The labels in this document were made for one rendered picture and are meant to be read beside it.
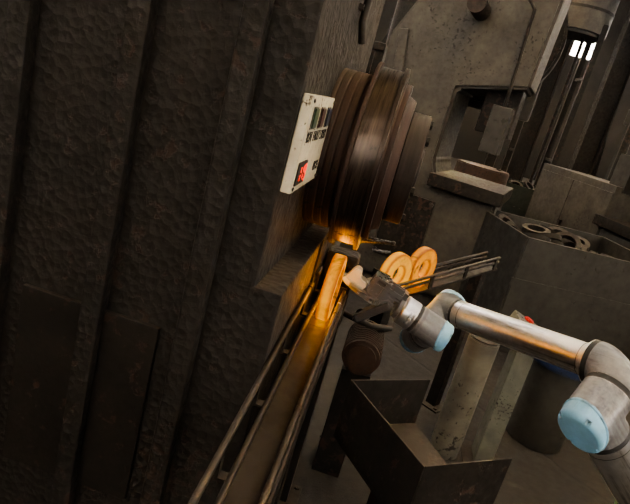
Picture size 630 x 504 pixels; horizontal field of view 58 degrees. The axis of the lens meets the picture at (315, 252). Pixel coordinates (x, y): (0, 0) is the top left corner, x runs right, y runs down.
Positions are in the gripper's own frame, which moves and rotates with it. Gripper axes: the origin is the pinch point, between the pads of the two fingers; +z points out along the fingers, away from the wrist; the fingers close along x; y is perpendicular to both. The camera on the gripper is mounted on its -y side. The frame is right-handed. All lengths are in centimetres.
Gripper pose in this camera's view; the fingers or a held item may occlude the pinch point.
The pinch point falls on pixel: (340, 275)
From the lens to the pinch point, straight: 169.2
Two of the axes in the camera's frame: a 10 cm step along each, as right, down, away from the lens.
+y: 5.3, -7.9, -2.9
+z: -8.3, -5.6, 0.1
